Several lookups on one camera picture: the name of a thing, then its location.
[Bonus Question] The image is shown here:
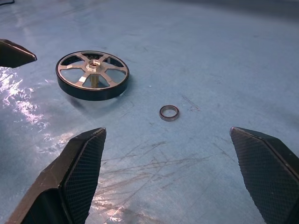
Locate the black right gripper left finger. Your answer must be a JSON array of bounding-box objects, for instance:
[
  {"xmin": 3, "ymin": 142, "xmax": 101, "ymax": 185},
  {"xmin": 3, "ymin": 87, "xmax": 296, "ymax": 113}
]
[{"xmin": 4, "ymin": 127, "xmax": 107, "ymax": 224}]

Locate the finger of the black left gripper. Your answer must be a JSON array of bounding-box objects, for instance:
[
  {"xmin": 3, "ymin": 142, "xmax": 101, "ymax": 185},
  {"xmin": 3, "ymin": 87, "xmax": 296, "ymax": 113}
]
[{"xmin": 0, "ymin": 39, "xmax": 37, "ymax": 69}]

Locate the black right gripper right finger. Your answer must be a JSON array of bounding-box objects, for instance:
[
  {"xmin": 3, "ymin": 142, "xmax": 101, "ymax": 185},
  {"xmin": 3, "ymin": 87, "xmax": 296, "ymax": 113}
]
[{"xmin": 230, "ymin": 126, "xmax": 299, "ymax": 224}]

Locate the black ring wheel part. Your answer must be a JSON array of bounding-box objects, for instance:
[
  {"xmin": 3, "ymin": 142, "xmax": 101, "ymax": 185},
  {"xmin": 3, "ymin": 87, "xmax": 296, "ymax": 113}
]
[{"xmin": 55, "ymin": 50, "xmax": 130, "ymax": 102}]

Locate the small steel bearing ring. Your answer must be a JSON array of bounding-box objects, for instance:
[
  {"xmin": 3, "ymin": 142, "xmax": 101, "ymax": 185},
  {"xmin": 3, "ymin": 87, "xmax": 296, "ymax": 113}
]
[{"xmin": 159, "ymin": 105, "xmax": 180, "ymax": 121}]

